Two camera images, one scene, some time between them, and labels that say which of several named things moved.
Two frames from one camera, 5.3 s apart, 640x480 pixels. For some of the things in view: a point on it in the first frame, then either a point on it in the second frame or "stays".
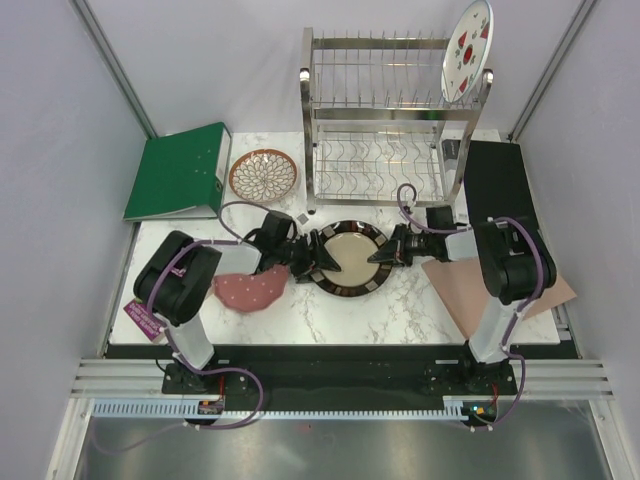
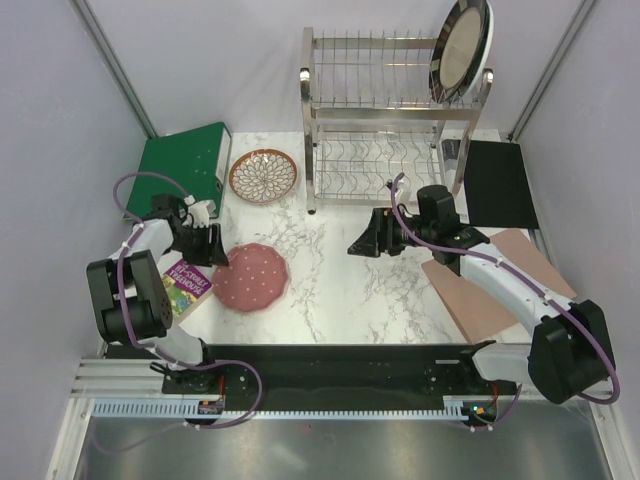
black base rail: x=333 y=373 stays
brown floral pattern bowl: x=262 y=175 stays
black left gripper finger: x=321 y=258 to x=218 y=254
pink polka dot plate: x=252 y=292 stays
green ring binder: x=181 y=176 stays
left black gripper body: x=299 y=257 to x=195 y=245
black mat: x=497 y=182 stays
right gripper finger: x=387 y=254 to x=366 y=244
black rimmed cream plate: x=350 y=244 to x=460 y=50
